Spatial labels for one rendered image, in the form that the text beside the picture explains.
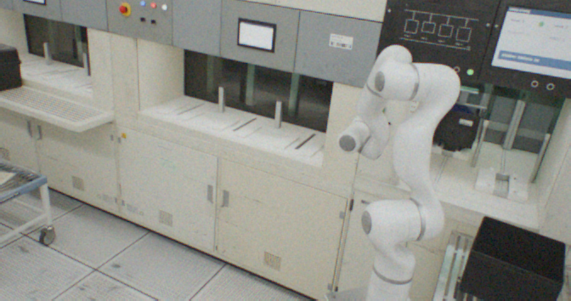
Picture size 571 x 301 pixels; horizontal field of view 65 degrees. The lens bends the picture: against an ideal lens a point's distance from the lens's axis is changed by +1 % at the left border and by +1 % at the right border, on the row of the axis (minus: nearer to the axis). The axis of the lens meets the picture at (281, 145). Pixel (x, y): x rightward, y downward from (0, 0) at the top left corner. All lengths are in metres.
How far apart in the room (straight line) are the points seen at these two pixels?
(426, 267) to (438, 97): 1.16
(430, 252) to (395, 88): 1.17
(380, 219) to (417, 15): 0.91
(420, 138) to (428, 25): 0.73
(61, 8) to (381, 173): 2.02
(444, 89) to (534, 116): 1.63
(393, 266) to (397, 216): 0.16
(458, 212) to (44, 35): 3.14
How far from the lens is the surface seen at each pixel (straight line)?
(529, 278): 1.68
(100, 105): 2.92
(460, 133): 2.48
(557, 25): 1.85
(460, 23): 1.85
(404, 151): 1.24
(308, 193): 2.24
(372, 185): 2.10
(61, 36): 3.77
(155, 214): 2.94
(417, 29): 1.88
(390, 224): 1.25
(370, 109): 1.47
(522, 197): 2.24
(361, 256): 2.31
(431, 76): 1.22
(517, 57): 1.86
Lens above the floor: 1.80
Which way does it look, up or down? 24 degrees down
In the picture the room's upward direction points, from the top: 6 degrees clockwise
